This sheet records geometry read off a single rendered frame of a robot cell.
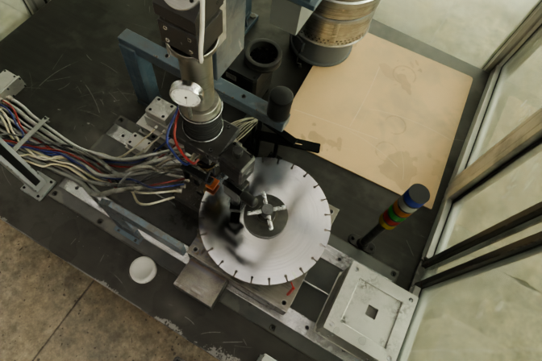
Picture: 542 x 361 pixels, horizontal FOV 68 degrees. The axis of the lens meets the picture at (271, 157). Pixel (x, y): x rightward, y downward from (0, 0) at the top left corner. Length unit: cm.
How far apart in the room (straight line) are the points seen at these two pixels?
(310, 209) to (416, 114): 65
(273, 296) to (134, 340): 99
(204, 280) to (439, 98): 104
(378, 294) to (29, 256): 158
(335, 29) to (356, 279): 76
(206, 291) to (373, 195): 59
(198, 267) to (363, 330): 44
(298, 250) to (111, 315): 116
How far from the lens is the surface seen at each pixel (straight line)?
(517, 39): 170
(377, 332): 107
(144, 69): 127
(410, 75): 162
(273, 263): 98
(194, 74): 61
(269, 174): 105
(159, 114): 122
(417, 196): 89
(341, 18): 131
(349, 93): 149
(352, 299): 106
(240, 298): 116
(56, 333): 204
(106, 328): 198
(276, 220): 100
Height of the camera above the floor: 191
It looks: 63 degrees down
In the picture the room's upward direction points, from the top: 12 degrees clockwise
